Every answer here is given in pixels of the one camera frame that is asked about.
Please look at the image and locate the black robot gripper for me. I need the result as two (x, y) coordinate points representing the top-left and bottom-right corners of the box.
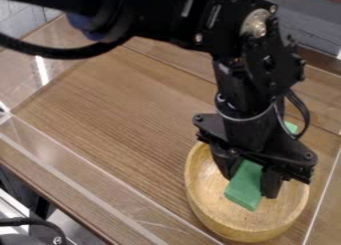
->
(193, 114), (318, 199)

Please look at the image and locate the green rectangular block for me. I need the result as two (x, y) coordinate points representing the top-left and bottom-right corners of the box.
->
(222, 120), (301, 212)

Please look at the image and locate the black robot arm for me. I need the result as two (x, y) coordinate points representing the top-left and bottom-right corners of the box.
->
(0, 0), (317, 198)

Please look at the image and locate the brown wooden bowl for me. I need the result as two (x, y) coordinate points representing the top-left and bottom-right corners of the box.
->
(183, 142), (309, 243)

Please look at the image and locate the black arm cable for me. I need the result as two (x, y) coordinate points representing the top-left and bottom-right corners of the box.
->
(0, 31), (135, 61)

